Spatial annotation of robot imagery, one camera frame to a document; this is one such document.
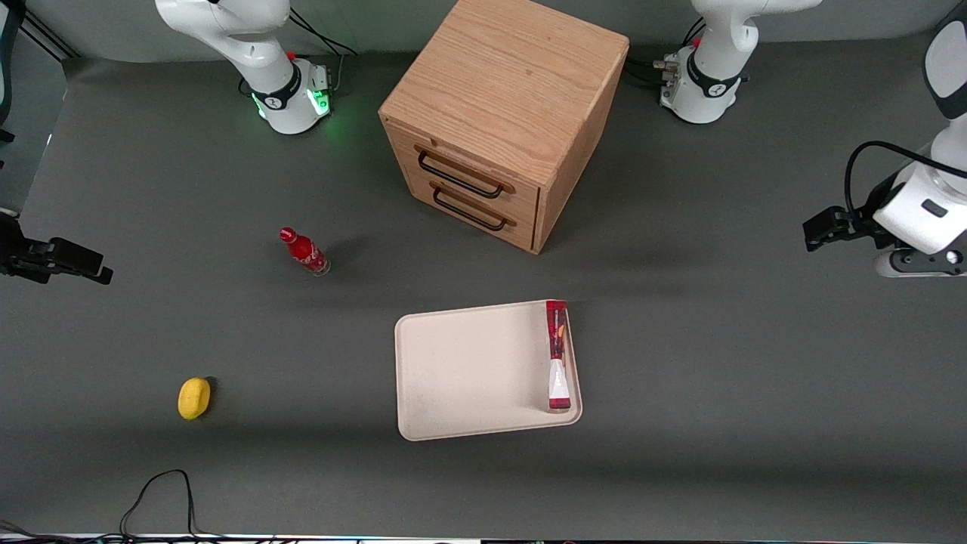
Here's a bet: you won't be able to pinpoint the red cookie box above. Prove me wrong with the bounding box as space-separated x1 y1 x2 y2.
545 299 572 413

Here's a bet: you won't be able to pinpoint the beige rectangular tray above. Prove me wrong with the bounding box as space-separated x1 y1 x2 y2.
394 299 584 442

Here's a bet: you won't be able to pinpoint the yellow lemon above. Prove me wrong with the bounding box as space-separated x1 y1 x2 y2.
178 377 212 421

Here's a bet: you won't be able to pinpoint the black stand rods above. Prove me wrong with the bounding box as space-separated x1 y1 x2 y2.
19 11 80 61

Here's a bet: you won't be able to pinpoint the red cola bottle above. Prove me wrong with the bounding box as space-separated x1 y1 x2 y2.
279 226 332 277

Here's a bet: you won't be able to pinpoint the wooden drawer front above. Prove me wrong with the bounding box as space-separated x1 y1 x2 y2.
387 125 540 224
404 166 540 255

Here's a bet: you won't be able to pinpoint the wooden drawer cabinet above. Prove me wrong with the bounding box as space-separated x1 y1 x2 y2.
378 0 630 255

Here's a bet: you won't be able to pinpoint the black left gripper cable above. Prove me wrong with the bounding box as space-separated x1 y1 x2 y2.
844 141 967 220

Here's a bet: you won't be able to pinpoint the dark hose on right arm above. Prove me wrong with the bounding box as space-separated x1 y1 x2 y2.
0 0 27 146

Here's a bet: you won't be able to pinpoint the looped thin black cable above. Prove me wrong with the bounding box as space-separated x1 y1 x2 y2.
119 469 199 541

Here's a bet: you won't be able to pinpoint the black left arm base cables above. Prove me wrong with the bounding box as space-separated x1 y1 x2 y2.
626 21 707 84

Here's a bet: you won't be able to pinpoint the black arm base cables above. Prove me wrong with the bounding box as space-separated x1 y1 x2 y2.
626 21 707 84
287 8 358 90

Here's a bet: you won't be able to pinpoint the black cables at table edge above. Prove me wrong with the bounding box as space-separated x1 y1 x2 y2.
0 520 227 544

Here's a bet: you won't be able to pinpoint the black right arm base cables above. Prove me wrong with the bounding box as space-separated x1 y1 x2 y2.
287 8 358 90

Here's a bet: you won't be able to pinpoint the black metal drawer handle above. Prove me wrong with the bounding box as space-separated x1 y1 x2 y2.
433 187 508 231
418 150 505 199

